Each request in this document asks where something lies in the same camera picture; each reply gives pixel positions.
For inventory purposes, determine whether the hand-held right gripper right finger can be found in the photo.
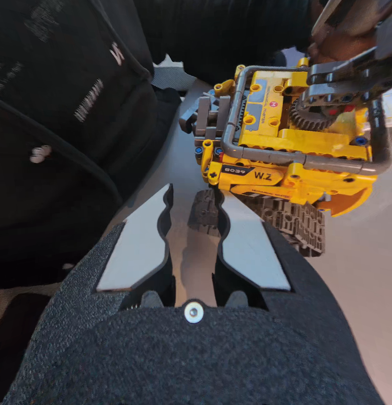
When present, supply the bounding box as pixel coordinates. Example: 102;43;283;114
213;189;293;307

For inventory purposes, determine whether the yellow grey brick robot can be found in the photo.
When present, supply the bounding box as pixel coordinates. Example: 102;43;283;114
179;47;392;257

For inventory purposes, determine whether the person's left forearm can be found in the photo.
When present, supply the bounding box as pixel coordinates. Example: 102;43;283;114
136;0;313;83

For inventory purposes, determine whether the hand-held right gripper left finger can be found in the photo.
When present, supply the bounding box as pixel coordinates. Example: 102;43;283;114
96;184;176;307

